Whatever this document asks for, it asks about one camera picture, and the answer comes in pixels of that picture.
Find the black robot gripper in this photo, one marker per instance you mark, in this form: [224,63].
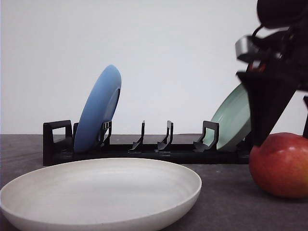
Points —
[278,46]

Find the red pomegranate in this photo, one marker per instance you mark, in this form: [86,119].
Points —
[280,164]

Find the white plate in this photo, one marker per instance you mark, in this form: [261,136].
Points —
[99,194]

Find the green plate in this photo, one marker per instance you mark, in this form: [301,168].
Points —
[233,118]

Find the blue plate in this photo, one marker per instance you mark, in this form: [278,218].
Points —
[97,107]

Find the black plastic dish rack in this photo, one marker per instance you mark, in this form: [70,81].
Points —
[200,149]

